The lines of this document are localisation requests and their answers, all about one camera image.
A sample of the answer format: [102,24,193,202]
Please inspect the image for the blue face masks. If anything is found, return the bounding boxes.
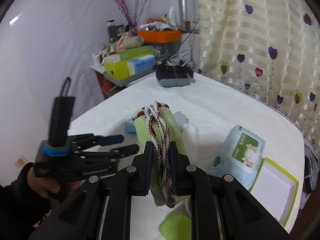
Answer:
[124,119,136,134]

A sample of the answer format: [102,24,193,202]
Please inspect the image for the green patterned cloth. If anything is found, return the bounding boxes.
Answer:
[132,101,187,208]

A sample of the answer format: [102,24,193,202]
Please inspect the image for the grey sock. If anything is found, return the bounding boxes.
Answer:
[173,111,188,131]

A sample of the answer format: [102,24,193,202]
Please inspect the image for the person's left hand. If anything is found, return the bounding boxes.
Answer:
[26,166,83,201]

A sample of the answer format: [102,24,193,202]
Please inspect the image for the green plastic cup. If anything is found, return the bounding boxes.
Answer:
[158,213,191,240]

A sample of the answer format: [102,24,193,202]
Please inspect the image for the wet wipes pack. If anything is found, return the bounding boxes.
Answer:
[207,125,266,190]

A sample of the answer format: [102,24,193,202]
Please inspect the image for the green rimmed white box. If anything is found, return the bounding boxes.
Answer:
[250,158,299,226]

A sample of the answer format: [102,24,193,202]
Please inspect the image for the striped storage tray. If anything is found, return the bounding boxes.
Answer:
[104,67,156,87]

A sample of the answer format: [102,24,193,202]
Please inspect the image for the white sock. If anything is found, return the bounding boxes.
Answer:
[182,124,199,164]

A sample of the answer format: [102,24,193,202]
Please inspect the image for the yellow green box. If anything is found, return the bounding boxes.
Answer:
[104,55,134,80]

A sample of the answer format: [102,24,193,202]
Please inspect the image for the green long box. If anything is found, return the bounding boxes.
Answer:
[104,46,153,64]

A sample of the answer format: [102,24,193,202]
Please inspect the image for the blue tissue pack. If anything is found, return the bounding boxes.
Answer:
[126,55,156,76]

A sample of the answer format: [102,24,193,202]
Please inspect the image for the pile of grey clothes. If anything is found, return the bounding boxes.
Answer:
[302,138,319,203]

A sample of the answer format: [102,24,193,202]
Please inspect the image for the orange tray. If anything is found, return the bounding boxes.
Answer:
[137,30,181,43]

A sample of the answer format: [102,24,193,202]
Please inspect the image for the pink flower branches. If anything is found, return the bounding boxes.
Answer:
[107,0,157,30]

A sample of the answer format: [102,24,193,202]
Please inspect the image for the heart patterned cream curtain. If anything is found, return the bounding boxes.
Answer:
[198,0,319,151]

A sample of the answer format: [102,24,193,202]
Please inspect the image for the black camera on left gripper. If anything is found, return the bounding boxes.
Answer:
[44,77,75,157]

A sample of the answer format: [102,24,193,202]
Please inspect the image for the grey black device with cables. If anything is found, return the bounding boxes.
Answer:
[156,64,194,88]

